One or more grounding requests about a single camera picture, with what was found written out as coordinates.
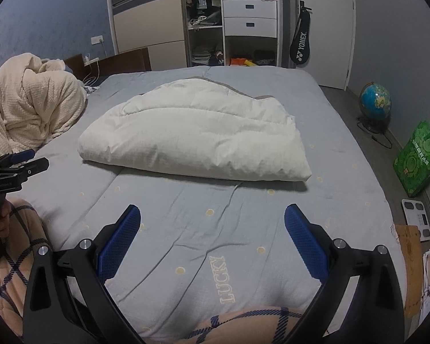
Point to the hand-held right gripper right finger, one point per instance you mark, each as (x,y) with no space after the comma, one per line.
(306,240)

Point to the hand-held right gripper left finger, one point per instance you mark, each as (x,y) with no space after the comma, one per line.
(120,243)

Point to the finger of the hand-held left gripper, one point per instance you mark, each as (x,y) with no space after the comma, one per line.
(34,166)
(19,156)

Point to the cream hooded jacket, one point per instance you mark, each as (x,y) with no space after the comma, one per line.
(200,132)

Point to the clothes pile in wardrobe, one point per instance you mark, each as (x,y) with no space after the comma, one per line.
(206,56)

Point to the folded clothes on shelf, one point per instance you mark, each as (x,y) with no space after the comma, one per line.
(204,22)

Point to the cream fleece blanket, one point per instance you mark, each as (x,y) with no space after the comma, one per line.
(28,104)

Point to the bed with grey-blue sheet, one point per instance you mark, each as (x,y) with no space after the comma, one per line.
(236,204)

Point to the brown cardboard sheet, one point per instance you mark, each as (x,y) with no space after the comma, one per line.
(410,268)

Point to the white bathroom scale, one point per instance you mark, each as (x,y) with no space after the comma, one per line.
(417,218)

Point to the green shopping bag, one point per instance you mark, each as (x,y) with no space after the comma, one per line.
(417,161)

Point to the brown wooden headboard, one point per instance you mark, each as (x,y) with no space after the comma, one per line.
(125,59)

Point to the blue globe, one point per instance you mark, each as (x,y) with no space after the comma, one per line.
(375,100)

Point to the orange toy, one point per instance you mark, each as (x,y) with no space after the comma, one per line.
(242,61)

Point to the beige wardrobe with open shelves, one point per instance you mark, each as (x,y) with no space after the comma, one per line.
(147,10)

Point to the black racket bag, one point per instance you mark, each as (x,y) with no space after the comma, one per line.
(300,46)

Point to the white door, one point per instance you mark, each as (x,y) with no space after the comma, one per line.
(329,25)

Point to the white drawer unit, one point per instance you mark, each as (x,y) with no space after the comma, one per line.
(250,18)

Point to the white wall socket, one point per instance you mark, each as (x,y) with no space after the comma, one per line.
(96,40)

